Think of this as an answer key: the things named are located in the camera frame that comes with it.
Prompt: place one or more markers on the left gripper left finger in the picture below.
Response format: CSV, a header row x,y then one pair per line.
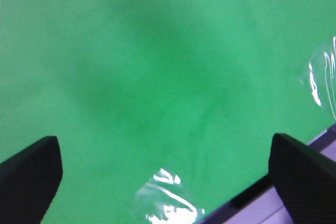
x,y
30,180

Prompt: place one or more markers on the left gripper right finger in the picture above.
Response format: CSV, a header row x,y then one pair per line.
x,y
304,180

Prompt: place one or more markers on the clear plastic film scrap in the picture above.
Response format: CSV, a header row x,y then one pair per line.
x,y
164,198
318,77

